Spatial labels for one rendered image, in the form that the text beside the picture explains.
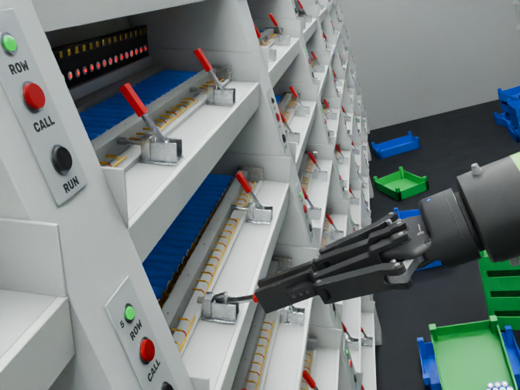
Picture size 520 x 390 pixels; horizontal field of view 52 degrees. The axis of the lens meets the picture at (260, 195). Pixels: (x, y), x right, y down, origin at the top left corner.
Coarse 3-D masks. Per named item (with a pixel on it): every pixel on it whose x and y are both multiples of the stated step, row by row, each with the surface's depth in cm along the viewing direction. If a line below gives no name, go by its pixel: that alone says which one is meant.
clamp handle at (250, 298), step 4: (224, 296) 62; (240, 296) 62; (244, 296) 62; (248, 296) 62; (252, 296) 61; (224, 300) 62; (228, 300) 62; (232, 300) 62; (236, 300) 62; (240, 300) 62; (244, 300) 61; (248, 300) 61; (252, 300) 61; (256, 300) 61; (232, 304) 62
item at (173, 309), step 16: (240, 192) 95; (224, 208) 86; (208, 224) 80; (224, 224) 83; (208, 240) 76; (192, 256) 71; (208, 256) 74; (192, 272) 67; (208, 272) 70; (176, 288) 64; (192, 288) 66; (208, 288) 67; (176, 304) 61; (176, 320) 60; (192, 320) 61
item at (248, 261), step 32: (224, 160) 104; (256, 160) 103; (288, 160) 102; (288, 192) 102; (256, 224) 86; (256, 256) 77; (224, 288) 69; (256, 288) 71; (192, 352) 57; (224, 352) 57; (224, 384) 54
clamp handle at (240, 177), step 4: (240, 172) 85; (236, 176) 85; (240, 176) 85; (240, 180) 85; (244, 180) 85; (244, 184) 85; (248, 184) 86; (244, 188) 85; (248, 188) 85; (248, 192) 85; (252, 192) 86; (252, 196) 86; (256, 200) 86; (256, 204) 86; (260, 204) 87; (256, 208) 87; (260, 208) 86
